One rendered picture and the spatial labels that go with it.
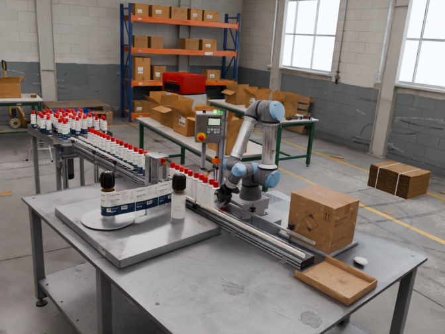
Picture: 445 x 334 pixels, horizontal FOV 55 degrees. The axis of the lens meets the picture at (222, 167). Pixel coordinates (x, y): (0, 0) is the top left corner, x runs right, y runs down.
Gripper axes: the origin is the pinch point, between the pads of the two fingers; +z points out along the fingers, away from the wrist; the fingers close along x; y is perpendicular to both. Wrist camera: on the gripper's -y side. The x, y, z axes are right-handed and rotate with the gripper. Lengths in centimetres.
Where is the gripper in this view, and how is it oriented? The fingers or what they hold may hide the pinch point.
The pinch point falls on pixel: (220, 205)
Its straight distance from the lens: 266.7
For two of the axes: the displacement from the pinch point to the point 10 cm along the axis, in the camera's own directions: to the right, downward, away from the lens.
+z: -3.9, 7.0, 6.0
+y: -7.4, 1.5, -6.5
